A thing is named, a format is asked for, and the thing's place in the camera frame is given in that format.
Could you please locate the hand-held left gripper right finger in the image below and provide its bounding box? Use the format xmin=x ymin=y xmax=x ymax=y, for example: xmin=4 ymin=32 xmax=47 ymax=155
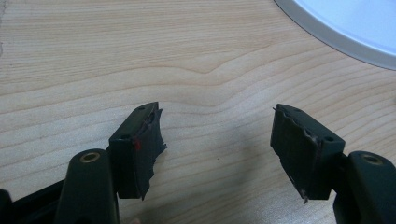
xmin=270 ymin=103 xmax=347 ymax=205

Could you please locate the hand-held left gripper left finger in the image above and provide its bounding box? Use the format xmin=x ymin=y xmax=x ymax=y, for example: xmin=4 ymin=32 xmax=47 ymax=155
xmin=107 ymin=101 xmax=167 ymax=201

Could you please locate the white round plate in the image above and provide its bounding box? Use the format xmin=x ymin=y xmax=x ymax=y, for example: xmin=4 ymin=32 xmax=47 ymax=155
xmin=273 ymin=0 xmax=396 ymax=71

